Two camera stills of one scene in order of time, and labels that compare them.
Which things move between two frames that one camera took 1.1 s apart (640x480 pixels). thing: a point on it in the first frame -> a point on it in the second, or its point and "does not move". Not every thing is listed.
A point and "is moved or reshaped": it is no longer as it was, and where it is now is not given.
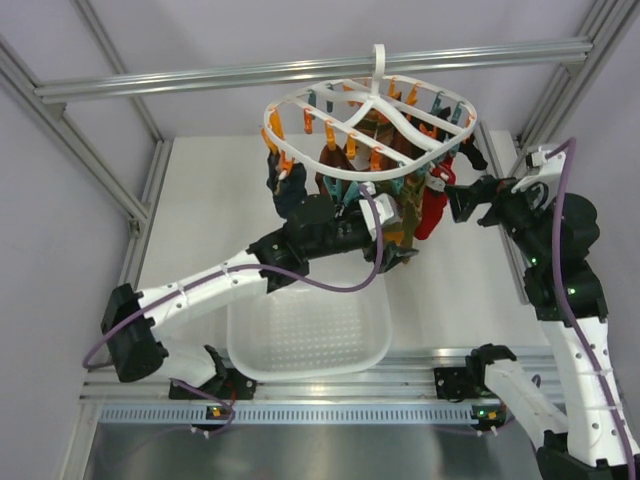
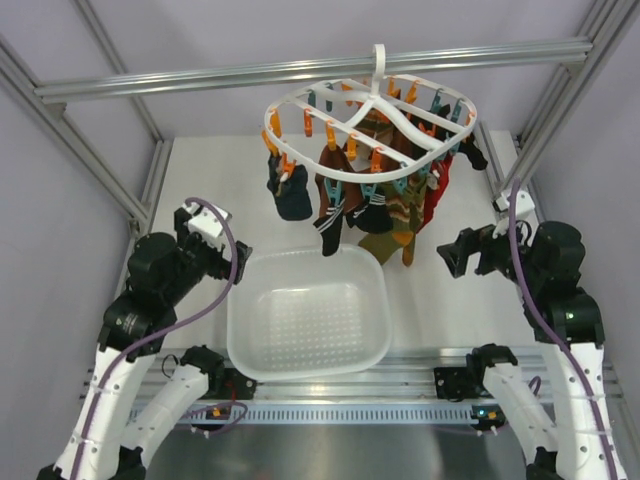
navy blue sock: [287, 192] does not move
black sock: [475, 157] does not move
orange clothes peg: [330, 135] does not move
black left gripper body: [387, 251] -> [206, 259]
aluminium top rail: [520, 55] does not move
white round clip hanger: [360, 127] does not move
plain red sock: [432, 207] is moved or reshaped
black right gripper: [465, 198] -> [473, 239]
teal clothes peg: [335, 189] does not move
